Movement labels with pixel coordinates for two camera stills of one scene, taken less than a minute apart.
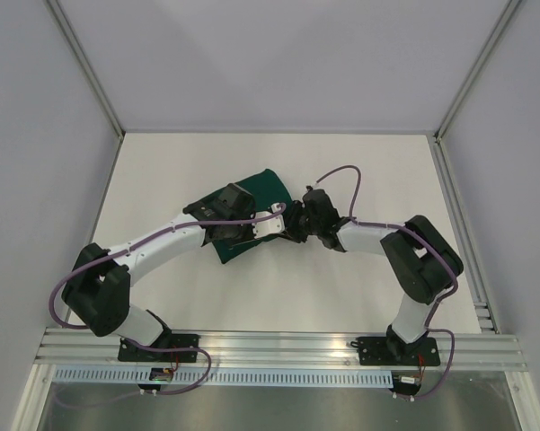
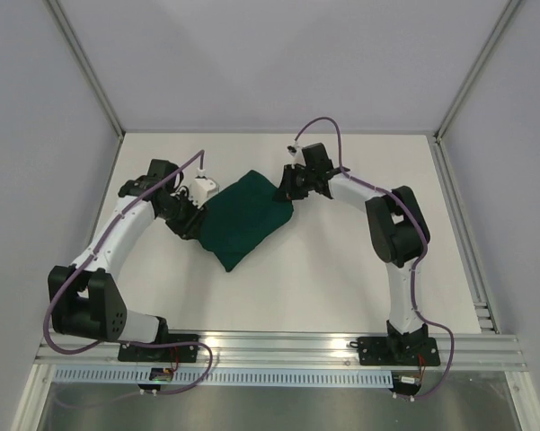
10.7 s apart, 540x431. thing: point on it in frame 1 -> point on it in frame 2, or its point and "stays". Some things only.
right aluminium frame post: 474,66 stays
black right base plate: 374,352 stays
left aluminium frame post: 57,11 stays
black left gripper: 250,234 -> 188,230
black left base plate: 130,351 stays
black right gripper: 299,220 -> 287,184
